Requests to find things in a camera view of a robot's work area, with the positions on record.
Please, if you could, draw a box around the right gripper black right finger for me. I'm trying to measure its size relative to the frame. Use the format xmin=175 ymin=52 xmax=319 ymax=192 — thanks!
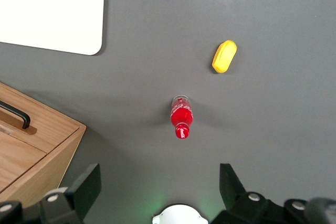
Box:
xmin=209 ymin=163 xmax=289 ymax=224

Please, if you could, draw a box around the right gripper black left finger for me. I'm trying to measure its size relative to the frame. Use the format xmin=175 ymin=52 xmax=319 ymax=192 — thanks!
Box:
xmin=39 ymin=163 xmax=102 ymax=224

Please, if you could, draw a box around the red coke bottle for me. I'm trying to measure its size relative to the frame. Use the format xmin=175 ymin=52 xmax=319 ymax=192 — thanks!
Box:
xmin=170 ymin=94 xmax=195 ymax=140

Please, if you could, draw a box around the white rectangular tray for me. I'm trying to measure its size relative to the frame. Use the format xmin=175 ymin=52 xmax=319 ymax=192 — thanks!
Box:
xmin=0 ymin=0 xmax=106 ymax=57

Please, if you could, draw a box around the oak wooden drawer cabinet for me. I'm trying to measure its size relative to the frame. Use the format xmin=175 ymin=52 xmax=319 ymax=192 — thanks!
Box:
xmin=0 ymin=81 xmax=87 ymax=209

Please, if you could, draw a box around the yellow oval plastic object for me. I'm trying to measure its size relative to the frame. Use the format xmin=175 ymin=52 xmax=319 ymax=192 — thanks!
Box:
xmin=211 ymin=39 xmax=238 ymax=74

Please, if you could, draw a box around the black metal drawer handle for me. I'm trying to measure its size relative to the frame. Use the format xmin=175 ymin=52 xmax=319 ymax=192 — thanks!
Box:
xmin=0 ymin=100 xmax=32 ymax=130

